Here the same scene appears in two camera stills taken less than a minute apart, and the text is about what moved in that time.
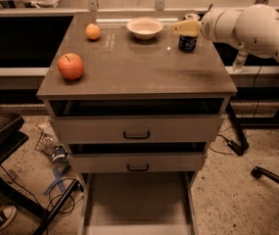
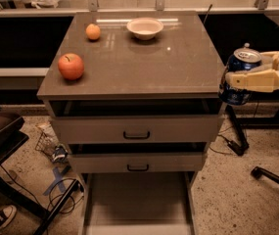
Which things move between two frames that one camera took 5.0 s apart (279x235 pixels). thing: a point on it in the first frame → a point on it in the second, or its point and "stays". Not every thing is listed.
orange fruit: [93, 30] stays
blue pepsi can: [188, 43] → [243, 59]
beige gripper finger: [188, 28] → [263, 80]
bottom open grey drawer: [143, 203] stays
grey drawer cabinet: [138, 97] stays
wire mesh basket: [45, 144] stays
